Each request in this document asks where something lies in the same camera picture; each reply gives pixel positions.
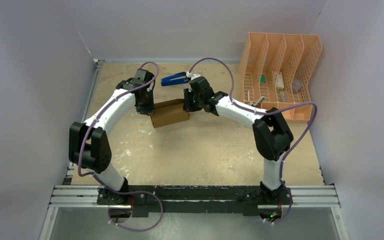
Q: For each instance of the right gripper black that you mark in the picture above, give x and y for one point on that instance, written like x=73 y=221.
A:
x=188 y=105

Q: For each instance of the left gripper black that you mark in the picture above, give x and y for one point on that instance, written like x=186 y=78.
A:
x=148 y=110

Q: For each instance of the orange plastic file organizer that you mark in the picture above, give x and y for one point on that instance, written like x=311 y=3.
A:
x=275 y=71

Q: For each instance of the blue black stapler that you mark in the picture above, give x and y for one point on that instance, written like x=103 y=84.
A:
x=175 y=79

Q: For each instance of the black white patterned clip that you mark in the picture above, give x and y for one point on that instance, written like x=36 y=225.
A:
x=257 y=103

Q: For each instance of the brown cardboard box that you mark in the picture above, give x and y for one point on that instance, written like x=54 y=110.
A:
x=169 y=112

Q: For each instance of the white bottle in organizer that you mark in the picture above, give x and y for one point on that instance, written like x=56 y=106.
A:
x=279 y=82

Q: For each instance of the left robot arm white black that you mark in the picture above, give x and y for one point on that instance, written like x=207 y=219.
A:
x=89 y=145

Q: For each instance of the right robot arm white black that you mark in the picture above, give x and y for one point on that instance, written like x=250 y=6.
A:
x=272 y=134

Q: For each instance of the grey round item in organizer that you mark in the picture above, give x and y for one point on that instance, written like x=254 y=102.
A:
x=296 y=85

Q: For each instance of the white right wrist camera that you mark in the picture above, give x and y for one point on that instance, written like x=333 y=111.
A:
x=191 y=76

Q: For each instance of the green item in organizer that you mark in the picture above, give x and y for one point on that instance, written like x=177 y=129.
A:
x=263 y=78

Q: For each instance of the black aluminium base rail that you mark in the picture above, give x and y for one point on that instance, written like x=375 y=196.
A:
x=248 y=200

